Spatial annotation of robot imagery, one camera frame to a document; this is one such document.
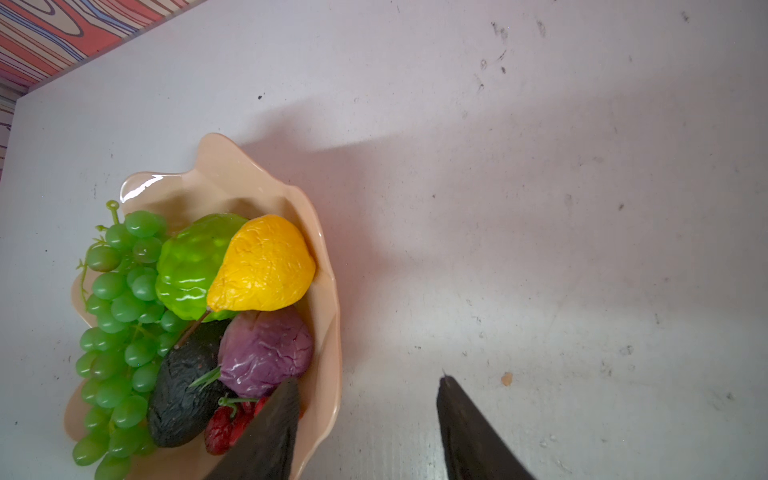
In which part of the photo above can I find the pink wavy fruit bowl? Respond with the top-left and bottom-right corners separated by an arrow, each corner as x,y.
65,133 -> 342,479

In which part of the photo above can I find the dark avocado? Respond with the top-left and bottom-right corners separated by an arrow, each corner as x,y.
147,320 -> 233,448

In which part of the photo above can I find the purple round fruit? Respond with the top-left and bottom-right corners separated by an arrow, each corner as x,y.
190,306 -> 314,399

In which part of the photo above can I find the green grape bunch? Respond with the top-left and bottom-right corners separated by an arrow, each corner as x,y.
72,200 -> 178,479

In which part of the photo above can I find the yellow pear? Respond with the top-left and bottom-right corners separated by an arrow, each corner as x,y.
173,214 -> 317,349

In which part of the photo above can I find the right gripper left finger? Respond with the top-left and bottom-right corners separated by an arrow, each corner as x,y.
205,378 -> 300,480

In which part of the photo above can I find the red cherry pair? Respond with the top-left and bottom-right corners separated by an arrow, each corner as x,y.
204,397 -> 268,455

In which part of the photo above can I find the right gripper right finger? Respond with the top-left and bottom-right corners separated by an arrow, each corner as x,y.
436,375 -> 535,480

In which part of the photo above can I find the green bumpy fruit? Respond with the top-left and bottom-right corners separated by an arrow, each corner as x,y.
155,213 -> 247,321

